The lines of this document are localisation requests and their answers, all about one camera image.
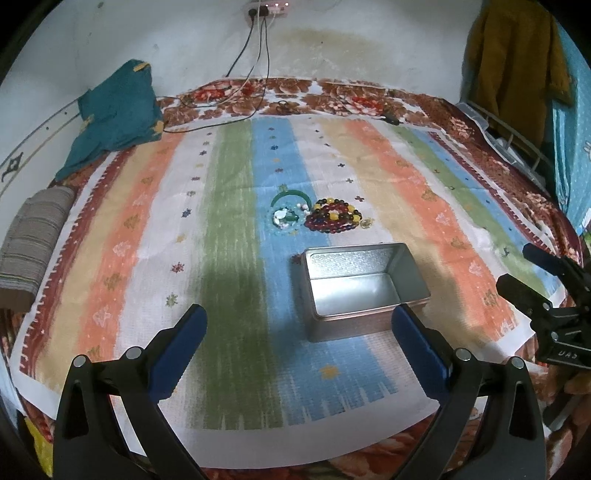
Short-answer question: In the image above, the teal patterned curtain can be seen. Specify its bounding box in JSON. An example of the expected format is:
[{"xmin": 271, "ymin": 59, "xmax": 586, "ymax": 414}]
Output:
[{"xmin": 552, "ymin": 25, "xmax": 591, "ymax": 236}]

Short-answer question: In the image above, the white cable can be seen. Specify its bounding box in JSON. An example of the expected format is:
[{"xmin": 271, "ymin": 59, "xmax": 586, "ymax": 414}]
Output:
[{"xmin": 177, "ymin": 8, "xmax": 279, "ymax": 108}]

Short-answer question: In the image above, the red bead bracelet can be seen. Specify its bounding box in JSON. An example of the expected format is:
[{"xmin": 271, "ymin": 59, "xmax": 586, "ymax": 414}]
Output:
[{"xmin": 303, "ymin": 207, "xmax": 362, "ymax": 235}]

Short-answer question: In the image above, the mustard hanging garment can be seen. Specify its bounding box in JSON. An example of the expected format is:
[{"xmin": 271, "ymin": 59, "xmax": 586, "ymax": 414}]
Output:
[{"xmin": 467, "ymin": 0, "xmax": 572, "ymax": 148}]

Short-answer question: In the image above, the white wall power strip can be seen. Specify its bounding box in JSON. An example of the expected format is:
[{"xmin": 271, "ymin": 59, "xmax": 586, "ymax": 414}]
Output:
[{"xmin": 242, "ymin": 0, "xmax": 293, "ymax": 18}]

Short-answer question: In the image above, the black cable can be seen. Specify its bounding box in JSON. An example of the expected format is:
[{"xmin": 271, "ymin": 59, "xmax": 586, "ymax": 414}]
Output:
[{"xmin": 162, "ymin": 6, "xmax": 271, "ymax": 135}]

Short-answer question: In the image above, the light blue bead bracelet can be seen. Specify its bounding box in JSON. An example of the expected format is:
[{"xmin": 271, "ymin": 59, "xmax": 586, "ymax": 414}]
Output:
[{"xmin": 270, "ymin": 204, "xmax": 310, "ymax": 229}]

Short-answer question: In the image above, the black charger plug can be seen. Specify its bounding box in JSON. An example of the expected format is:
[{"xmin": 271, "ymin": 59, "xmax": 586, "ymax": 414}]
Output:
[{"xmin": 382, "ymin": 113, "xmax": 401, "ymax": 126}]

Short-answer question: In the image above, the teal cloth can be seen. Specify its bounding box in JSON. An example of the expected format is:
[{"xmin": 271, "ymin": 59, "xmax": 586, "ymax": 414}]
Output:
[{"xmin": 55, "ymin": 60, "xmax": 163, "ymax": 182}]

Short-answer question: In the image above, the striped grey rolled cloth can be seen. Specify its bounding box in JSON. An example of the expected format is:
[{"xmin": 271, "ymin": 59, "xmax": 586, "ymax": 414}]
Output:
[{"xmin": 1, "ymin": 186, "xmax": 75, "ymax": 312}]

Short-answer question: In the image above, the yellow and dark bead bracelet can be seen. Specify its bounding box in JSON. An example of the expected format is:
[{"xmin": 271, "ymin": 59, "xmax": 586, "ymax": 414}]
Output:
[{"xmin": 309, "ymin": 197, "xmax": 364, "ymax": 232}]

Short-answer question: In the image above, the silver metal tin box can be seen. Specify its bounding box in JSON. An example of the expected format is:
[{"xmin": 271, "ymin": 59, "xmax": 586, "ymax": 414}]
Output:
[{"xmin": 301, "ymin": 243, "xmax": 431, "ymax": 342}]

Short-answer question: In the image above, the floral brown bedsheet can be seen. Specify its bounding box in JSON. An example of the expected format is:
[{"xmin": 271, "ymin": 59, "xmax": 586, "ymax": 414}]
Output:
[{"xmin": 1, "ymin": 78, "xmax": 582, "ymax": 479}]

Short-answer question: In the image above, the green jade bangle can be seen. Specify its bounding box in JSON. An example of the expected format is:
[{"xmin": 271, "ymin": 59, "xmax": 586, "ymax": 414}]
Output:
[{"xmin": 270, "ymin": 189, "xmax": 312, "ymax": 212}]

